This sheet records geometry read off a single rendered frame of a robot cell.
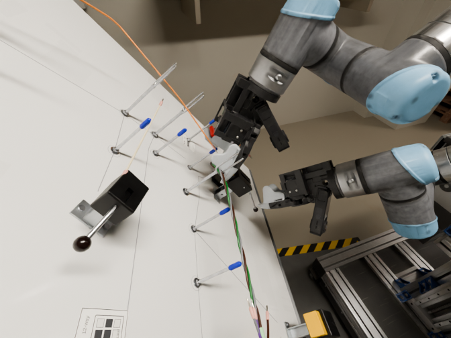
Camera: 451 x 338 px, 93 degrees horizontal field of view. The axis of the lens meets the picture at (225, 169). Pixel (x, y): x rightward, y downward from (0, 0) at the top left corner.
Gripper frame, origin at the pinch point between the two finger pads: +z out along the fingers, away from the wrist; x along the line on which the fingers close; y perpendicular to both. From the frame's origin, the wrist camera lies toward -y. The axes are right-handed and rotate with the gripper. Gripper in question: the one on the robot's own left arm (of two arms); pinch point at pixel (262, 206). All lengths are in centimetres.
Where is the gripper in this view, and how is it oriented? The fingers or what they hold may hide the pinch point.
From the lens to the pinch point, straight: 60.1
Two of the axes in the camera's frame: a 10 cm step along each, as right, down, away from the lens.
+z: -7.6, 2.8, 5.9
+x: -6.0, 0.8, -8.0
